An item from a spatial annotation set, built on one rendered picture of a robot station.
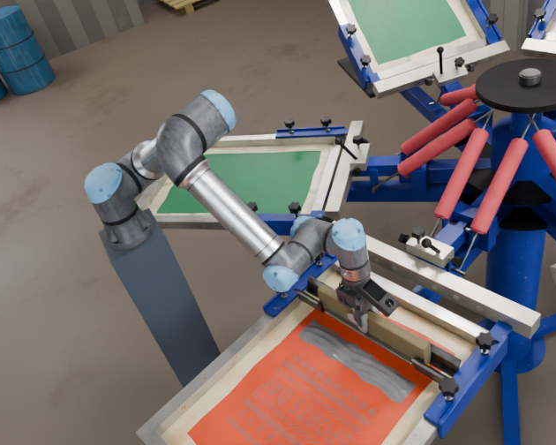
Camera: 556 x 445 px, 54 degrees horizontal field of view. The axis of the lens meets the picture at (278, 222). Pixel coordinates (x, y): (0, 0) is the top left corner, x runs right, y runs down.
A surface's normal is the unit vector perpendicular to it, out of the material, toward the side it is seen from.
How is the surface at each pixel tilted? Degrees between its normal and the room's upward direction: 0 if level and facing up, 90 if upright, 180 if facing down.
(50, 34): 90
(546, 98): 0
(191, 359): 90
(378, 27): 32
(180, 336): 90
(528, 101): 0
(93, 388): 0
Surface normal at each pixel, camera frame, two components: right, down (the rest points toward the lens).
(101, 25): 0.45, 0.50
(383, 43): -0.05, -0.33
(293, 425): -0.22, -0.75
